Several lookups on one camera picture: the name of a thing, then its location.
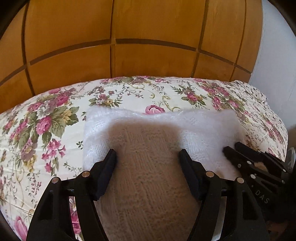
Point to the floral bedspread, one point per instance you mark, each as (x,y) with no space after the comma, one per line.
(46,129)

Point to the white knitted sweater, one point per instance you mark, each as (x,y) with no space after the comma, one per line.
(148,166)

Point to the wooden wardrobe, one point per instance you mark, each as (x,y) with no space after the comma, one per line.
(138,27)

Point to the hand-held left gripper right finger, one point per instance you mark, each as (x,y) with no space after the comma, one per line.
(188,167)

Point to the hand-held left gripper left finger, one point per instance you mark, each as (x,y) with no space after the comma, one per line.
(108,167)

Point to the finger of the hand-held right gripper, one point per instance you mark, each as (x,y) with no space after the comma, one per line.
(254,154)
(235,157)

